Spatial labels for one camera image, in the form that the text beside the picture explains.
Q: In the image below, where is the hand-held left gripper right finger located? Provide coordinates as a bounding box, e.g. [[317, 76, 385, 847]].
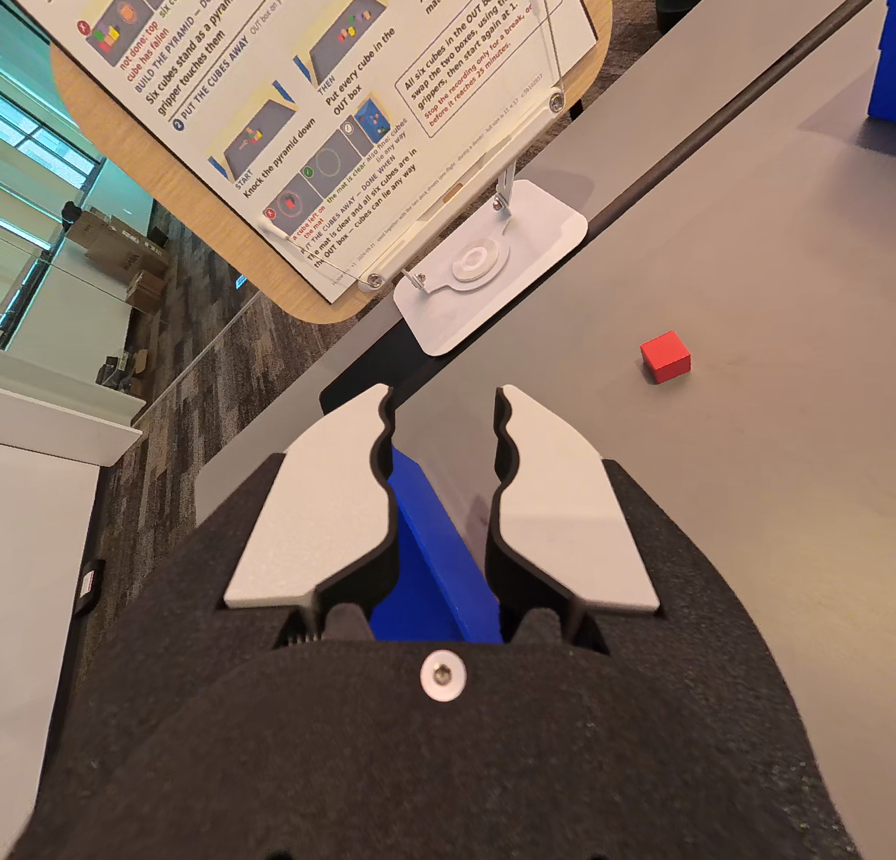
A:
[[485, 384, 661, 640]]

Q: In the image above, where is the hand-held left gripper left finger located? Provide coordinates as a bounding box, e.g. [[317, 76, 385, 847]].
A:
[[223, 384, 400, 630]]

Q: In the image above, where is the blue plastic bin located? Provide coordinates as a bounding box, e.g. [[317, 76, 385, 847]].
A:
[[868, 0, 896, 120], [369, 447, 504, 644]]

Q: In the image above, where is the red wooden cube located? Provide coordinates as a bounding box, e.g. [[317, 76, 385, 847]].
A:
[[640, 330, 693, 385]]

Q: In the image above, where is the brown cardboard box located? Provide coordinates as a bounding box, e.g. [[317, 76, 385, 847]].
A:
[[126, 271, 165, 314], [66, 209, 169, 273]]

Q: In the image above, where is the wooden display board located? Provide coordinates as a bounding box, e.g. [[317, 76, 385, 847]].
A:
[[50, 0, 613, 325]]

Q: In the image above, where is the printed instruction sheet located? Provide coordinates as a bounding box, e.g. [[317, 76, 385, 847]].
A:
[[0, 0, 599, 304]]

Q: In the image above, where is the office window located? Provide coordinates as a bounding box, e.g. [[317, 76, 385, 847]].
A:
[[0, 97, 106, 350]]

